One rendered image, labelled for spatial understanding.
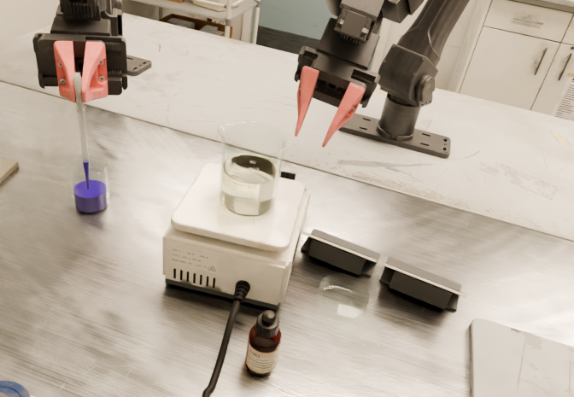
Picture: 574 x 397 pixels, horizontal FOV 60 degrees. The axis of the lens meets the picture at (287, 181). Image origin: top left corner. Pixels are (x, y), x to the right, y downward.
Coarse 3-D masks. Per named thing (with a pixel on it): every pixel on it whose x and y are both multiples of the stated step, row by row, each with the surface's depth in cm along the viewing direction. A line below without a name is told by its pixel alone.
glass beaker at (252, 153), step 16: (224, 128) 48; (240, 128) 50; (256, 128) 50; (272, 128) 50; (224, 144) 47; (240, 144) 51; (256, 144) 51; (272, 144) 50; (224, 160) 47; (240, 160) 46; (256, 160) 46; (272, 160) 46; (224, 176) 48; (240, 176) 47; (256, 176) 47; (272, 176) 48; (224, 192) 49; (240, 192) 48; (256, 192) 48; (272, 192) 49; (224, 208) 50; (240, 208) 49; (256, 208) 49; (272, 208) 51
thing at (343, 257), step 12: (312, 240) 58; (324, 240) 56; (336, 240) 62; (312, 252) 59; (324, 252) 58; (336, 252) 57; (348, 252) 61; (360, 252) 61; (372, 252) 61; (336, 264) 58; (348, 264) 57; (360, 264) 56; (372, 264) 59
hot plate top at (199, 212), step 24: (216, 168) 57; (192, 192) 52; (216, 192) 53; (288, 192) 55; (192, 216) 49; (216, 216) 49; (288, 216) 51; (240, 240) 47; (264, 240) 47; (288, 240) 48
